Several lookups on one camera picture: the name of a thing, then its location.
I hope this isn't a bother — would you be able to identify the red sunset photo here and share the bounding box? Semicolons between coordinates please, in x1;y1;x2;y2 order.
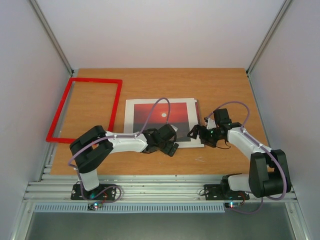
132;101;201;145

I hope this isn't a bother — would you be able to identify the white mat board with glass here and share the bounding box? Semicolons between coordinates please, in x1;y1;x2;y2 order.
123;98;205;149

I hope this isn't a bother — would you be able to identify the red picture frame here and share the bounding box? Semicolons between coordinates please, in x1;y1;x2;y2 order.
45;77;124;144

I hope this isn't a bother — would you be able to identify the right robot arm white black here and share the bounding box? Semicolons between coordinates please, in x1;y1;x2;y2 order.
187;108;292;201

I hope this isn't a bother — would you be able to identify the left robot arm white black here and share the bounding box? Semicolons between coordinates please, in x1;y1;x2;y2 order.
68;124;179;200

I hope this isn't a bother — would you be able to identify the right small circuit board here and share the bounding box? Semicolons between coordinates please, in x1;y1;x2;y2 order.
224;201;243;209

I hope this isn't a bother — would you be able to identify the small circuit board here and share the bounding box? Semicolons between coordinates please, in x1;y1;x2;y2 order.
87;202;104;211
224;201;243;209

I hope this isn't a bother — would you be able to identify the left small circuit board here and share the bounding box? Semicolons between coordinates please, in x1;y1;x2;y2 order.
87;202;104;211

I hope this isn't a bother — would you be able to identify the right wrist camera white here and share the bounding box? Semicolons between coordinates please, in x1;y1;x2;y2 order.
204;117;217;130

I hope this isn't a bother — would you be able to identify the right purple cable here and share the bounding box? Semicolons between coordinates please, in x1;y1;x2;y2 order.
206;100;293;215

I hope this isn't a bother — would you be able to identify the purple cable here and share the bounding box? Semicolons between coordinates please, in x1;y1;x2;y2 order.
206;100;293;215
67;97;172;201

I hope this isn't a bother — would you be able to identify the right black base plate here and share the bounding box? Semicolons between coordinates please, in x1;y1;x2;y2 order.
203;184;250;201

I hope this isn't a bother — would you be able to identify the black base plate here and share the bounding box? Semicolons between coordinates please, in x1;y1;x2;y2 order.
203;184;250;201
70;184;118;201

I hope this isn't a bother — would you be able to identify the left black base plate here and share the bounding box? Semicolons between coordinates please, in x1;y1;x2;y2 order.
70;184;118;201

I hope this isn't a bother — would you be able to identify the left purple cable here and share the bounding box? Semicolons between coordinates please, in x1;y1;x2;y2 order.
67;97;172;201

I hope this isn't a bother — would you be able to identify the aluminium front rail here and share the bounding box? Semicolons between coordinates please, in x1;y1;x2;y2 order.
22;174;298;204

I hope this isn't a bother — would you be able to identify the grey slotted cable duct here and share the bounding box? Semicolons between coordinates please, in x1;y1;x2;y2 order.
34;202;225;214

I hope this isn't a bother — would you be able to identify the right aluminium corner post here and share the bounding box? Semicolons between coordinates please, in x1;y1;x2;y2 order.
246;0;293;76

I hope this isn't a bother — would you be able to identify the aluminium corner post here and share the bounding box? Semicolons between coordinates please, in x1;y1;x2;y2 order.
246;0;293;76
27;0;74;77

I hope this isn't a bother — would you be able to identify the left aluminium corner post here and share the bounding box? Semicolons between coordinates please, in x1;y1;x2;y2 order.
27;0;74;77

